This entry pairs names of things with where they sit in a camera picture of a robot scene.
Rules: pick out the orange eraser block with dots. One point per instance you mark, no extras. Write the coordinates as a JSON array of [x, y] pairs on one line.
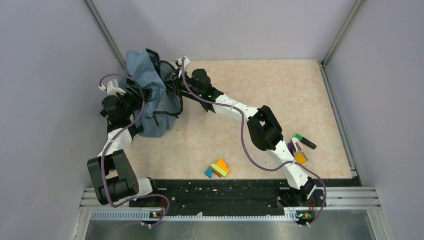
[[221, 164]]

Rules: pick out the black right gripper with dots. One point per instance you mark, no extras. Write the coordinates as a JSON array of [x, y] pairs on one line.
[[175, 85]]

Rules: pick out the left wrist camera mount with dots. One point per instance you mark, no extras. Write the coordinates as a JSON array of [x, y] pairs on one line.
[[112, 88]]

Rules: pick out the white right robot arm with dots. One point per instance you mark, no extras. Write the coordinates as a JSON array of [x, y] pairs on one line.
[[264, 129]]

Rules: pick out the blue student backpack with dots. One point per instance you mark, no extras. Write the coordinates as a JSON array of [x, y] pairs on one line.
[[163, 107]]

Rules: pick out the blue eraser wedge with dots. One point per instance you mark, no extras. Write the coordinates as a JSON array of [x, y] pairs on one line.
[[209, 173]]

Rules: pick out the yellow grey sharpener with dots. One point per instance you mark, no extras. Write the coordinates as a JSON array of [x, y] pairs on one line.
[[301, 158]]

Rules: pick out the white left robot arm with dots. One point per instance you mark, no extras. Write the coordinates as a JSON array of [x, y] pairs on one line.
[[111, 175]]

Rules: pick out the purple cap black marker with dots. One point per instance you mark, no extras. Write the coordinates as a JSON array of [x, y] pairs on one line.
[[291, 147]]

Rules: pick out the aluminium frame rail right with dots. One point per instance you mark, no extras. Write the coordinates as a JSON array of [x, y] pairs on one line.
[[357, 7]]

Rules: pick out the green brown eraser block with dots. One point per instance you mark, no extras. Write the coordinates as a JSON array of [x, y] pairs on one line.
[[218, 171]]

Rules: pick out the green cap black marker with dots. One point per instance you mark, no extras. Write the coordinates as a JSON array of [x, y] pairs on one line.
[[305, 141]]

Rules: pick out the aluminium frame rail left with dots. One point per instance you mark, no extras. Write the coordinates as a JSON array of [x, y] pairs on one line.
[[101, 25]]

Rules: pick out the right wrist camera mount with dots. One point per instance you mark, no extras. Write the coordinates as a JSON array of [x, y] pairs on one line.
[[182, 64]]

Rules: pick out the aluminium frame rail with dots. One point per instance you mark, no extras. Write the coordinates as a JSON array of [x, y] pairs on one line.
[[357, 7], [101, 25]]

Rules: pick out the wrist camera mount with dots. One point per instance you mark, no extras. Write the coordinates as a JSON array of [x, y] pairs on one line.
[[182, 64], [112, 88]]

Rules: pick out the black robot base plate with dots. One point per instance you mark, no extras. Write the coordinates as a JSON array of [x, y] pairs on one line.
[[234, 198]]

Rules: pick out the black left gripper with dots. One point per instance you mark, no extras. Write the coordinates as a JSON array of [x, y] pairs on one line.
[[141, 96]]

